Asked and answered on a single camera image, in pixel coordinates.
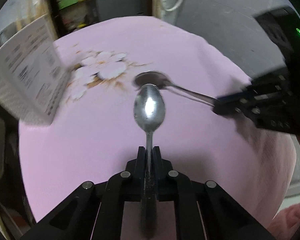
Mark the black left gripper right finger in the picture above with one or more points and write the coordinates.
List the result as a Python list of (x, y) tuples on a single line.
[(162, 180)]

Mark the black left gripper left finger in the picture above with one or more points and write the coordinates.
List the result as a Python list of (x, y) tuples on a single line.
[(135, 182)]

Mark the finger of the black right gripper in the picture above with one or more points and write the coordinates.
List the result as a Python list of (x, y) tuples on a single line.
[(229, 104)]

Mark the silver spoon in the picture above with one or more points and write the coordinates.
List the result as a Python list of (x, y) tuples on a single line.
[(162, 82), (149, 112)]

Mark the pink floral tablecloth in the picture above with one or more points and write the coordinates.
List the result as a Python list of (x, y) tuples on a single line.
[(135, 149)]

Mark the dark grey cabinet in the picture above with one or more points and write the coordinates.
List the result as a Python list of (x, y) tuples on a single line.
[(108, 9)]

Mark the white perforated utensil holder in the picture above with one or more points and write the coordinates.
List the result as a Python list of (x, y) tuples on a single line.
[(32, 75)]

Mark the green box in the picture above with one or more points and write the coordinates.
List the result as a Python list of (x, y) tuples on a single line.
[(66, 3)]

